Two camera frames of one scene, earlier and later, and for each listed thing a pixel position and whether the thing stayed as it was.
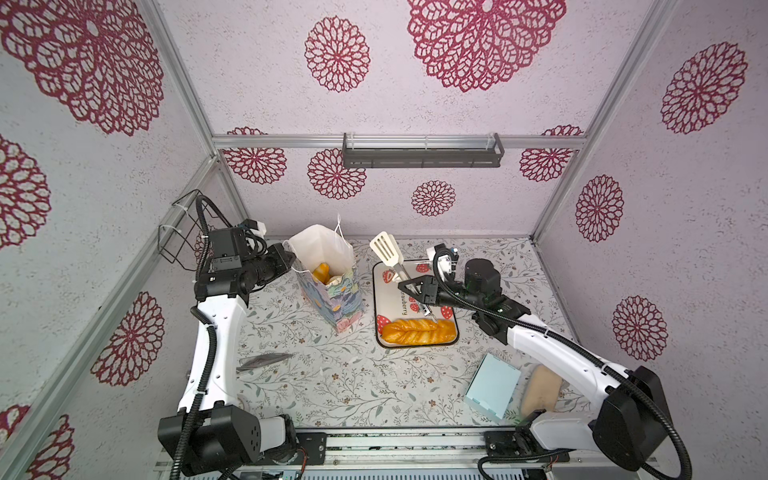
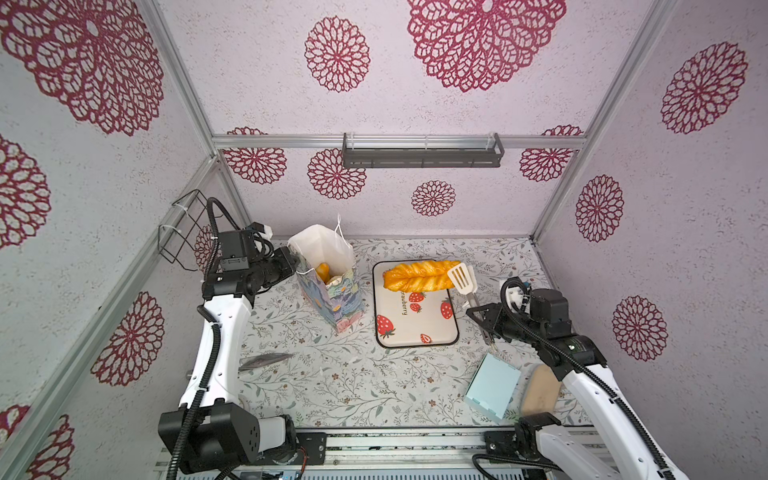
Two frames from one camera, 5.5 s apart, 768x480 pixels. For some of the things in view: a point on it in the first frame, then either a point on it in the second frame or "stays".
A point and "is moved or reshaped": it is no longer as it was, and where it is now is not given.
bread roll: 322,273 stays
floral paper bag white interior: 324,262 stays
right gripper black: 431,291 → 495,313
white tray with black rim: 392,303 stays
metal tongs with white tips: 387,248 is moved or reshaped
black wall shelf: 422,157 stays
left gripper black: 278,254 stays
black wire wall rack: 180,233 stays
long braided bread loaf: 419,331 → 419,276
